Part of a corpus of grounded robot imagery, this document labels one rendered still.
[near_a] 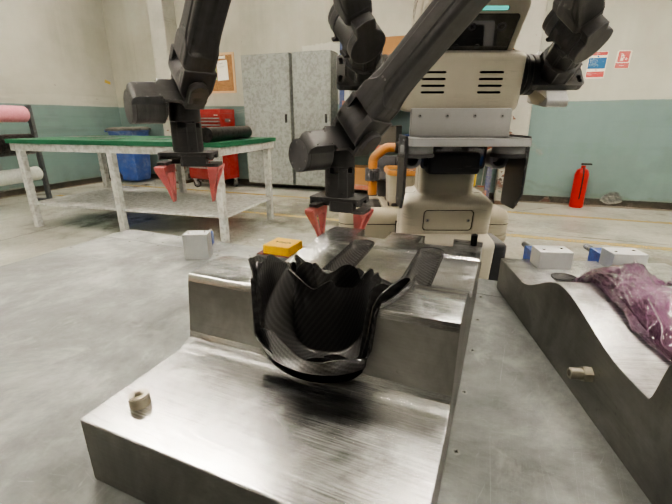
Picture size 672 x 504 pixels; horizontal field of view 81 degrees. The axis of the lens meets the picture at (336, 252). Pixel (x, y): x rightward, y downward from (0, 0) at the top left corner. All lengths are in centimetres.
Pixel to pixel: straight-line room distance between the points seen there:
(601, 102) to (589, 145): 51
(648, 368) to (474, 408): 15
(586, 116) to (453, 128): 512
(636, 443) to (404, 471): 21
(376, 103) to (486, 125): 37
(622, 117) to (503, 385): 573
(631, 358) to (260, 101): 627
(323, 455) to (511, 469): 17
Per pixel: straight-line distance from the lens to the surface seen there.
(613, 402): 44
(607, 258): 75
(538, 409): 47
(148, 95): 79
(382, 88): 66
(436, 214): 99
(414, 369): 33
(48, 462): 45
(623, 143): 614
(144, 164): 806
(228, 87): 716
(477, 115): 96
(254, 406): 34
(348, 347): 37
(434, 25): 64
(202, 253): 86
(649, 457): 41
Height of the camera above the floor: 108
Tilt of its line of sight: 19 degrees down
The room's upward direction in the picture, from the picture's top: straight up
